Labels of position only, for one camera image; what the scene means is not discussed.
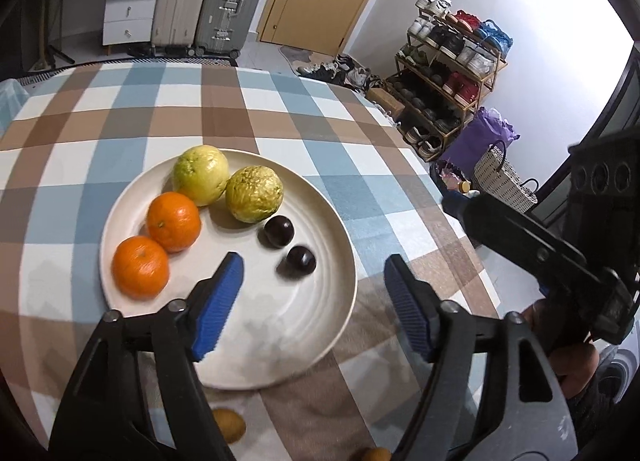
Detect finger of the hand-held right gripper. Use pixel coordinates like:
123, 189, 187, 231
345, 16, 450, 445
461, 190, 589, 288

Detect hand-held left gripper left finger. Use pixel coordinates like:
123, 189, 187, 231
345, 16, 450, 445
48, 252, 245, 461

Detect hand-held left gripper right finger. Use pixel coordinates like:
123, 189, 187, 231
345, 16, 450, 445
383, 254, 579, 461

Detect large cream plate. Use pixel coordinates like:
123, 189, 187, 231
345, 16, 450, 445
99, 148, 357, 391

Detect orange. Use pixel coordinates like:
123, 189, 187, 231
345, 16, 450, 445
110, 235, 171, 300
146, 192, 202, 255

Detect dark plum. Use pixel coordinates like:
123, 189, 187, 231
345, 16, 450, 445
263, 215, 294, 249
284, 244, 317, 278

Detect wrinkled yellow passion fruit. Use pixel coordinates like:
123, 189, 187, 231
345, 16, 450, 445
224, 165, 284, 224

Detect smooth yellow round fruit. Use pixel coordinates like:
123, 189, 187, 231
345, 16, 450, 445
172, 144, 231, 207

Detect person's right hand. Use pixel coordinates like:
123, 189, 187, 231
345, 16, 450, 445
522, 301, 599, 398

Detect black basket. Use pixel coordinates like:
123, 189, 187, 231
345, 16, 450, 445
428, 160, 474, 202

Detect purple bag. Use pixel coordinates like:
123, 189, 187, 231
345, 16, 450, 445
440, 107, 521, 178

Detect wooden shoe rack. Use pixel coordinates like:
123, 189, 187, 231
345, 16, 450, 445
394, 0, 516, 162

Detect cardboard box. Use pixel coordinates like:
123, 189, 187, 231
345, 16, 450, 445
366, 87, 406, 118

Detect large checked tablecloth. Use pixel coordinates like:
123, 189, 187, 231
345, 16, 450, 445
0, 61, 502, 461

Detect pile of shoes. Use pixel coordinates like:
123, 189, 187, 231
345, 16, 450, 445
297, 54, 386, 90

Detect small floor rug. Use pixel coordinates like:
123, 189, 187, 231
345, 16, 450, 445
278, 44, 321, 64

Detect silver suitcase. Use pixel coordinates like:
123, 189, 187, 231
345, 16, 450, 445
193, 0, 273, 61

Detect woven basket with handles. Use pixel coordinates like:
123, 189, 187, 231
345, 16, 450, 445
472, 140, 540, 214

